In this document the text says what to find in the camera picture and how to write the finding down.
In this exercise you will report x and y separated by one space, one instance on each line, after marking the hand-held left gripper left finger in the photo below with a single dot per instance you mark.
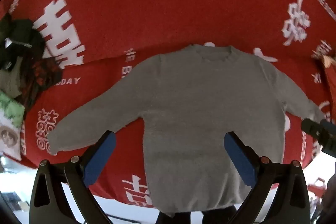
101 158

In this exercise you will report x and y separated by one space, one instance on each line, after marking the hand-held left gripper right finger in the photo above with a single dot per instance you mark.
240 158

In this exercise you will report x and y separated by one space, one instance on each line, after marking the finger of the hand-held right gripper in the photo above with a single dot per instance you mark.
311 128
329 124

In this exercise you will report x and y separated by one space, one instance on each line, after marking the grey knit sweater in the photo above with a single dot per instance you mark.
197 98

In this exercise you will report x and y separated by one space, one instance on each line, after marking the red cushion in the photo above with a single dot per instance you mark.
331 82

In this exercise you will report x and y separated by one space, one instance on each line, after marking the red stool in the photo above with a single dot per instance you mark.
316 186

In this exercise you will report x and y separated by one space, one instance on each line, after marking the person's legs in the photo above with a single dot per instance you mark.
220 216

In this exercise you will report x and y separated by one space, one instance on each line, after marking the cartoon print pillow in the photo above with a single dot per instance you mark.
10 129

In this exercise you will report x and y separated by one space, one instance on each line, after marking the red plaid garment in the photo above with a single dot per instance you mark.
39 74

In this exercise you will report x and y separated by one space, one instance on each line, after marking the olive green garment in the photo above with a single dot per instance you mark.
9 79

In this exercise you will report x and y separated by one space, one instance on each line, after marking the black garment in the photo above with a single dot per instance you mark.
23 32

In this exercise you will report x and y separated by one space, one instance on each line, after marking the red printed blanket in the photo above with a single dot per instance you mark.
157 3

